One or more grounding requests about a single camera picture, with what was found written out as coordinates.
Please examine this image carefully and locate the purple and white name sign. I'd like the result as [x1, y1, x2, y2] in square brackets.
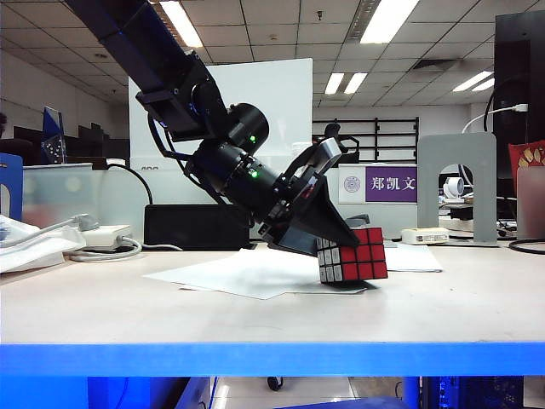
[336, 164, 418, 204]

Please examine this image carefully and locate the white power strip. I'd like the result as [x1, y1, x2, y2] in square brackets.
[79, 224, 133, 251]

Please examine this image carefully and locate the grey plug with cable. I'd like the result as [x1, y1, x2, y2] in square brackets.
[0, 214, 101, 251]

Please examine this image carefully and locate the red snack bag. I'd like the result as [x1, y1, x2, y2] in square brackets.
[506, 140, 545, 171]

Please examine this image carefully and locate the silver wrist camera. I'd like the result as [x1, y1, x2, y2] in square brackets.
[313, 135, 347, 176]

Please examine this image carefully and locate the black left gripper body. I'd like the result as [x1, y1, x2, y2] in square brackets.
[257, 165, 321, 249]

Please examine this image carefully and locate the blue crystal trophy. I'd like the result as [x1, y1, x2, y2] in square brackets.
[41, 107, 68, 166]

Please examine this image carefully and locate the plastic bag with papers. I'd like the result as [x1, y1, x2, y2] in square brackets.
[0, 215, 89, 274]

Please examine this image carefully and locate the small white adapter box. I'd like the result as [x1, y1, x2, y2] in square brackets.
[399, 228, 450, 247]

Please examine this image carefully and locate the black rectangular box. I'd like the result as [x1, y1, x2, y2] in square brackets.
[143, 204, 256, 251]

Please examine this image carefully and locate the pink frosted panel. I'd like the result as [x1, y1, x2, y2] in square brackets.
[514, 165, 545, 239]

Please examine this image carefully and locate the white paper sheet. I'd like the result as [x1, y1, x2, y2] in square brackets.
[143, 248, 367, 301]
[382, 245, 444, 274]

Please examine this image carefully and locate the dark office chair back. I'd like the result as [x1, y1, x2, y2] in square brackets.
[0, 138, 35, 167]

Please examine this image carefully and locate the grey metal bookend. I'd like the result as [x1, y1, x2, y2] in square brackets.
[416, 134, 498, 248]

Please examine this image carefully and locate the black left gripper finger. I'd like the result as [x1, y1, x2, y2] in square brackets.
[293, 174, 361, 248]
[270, 224, 324, 259]

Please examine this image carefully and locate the black cable loop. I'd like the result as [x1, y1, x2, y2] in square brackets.
[508, 239, 545, 256]

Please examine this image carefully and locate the grey power strip cable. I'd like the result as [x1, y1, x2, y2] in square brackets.
[66, 236, 144, 263]

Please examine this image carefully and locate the Rubik's cube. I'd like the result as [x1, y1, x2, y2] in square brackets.
[316, 227, 390, 285]

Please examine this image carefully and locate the frosted glass desk partition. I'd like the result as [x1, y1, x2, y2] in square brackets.
[23, 164, 418, 242]

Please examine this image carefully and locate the small white desk fan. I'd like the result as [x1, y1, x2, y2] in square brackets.
[441, 177, 465, 200]

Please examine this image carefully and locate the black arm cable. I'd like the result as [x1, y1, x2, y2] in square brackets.
[147, 113, 227, 208]

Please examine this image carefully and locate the black shelf rack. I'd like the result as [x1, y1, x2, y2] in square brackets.
[313, 118, 421, 165]

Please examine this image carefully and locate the black office chair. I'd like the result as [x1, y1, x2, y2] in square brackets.
[324, 122, 361, 165]

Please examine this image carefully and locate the black monitor power cable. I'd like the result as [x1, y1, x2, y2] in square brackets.
[105, 164, 155, 208]

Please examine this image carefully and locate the white USB cable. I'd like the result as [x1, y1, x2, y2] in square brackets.
[462, 104, 529, 135]

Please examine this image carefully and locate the blue table frame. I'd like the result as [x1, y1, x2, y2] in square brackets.
[0, 343, 545, 409]

